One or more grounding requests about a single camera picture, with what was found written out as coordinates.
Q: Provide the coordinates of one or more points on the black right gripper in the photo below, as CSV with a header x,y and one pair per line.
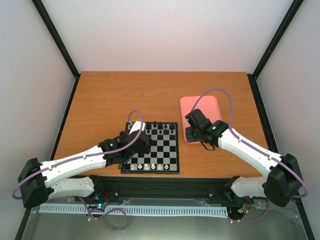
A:
x,y
190,138

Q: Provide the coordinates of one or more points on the right black frame post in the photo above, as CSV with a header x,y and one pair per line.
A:
x,y
283,26

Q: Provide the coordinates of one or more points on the black frame post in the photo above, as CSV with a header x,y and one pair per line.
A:
x,y
283,26
47,20

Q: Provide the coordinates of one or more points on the black chess pieces row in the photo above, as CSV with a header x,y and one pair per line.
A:
x,y
161,128

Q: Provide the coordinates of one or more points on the pink plastic tray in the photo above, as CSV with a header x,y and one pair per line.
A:
x,y
209,107

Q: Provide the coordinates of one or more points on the light blue slotted cable duct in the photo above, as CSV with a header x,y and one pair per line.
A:
x,y
137,210

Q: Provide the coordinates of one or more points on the black white chess board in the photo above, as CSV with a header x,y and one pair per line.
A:
x,y
164,151

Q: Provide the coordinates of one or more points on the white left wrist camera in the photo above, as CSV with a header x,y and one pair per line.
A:
x,y
138,125

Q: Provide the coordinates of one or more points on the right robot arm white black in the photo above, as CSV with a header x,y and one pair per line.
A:
x,y
281,176

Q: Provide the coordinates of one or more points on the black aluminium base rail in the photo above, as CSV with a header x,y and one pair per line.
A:
x,y
223,191

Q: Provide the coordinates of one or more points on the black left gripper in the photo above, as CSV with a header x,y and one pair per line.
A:
x,y
147,149

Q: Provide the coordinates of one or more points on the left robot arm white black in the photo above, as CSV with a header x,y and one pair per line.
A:
x,y
42,181

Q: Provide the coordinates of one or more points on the left black frame post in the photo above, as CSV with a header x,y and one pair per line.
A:
x,y
47,20

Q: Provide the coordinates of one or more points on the metal sheet front panel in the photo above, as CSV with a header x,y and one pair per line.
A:
x,y
264,221

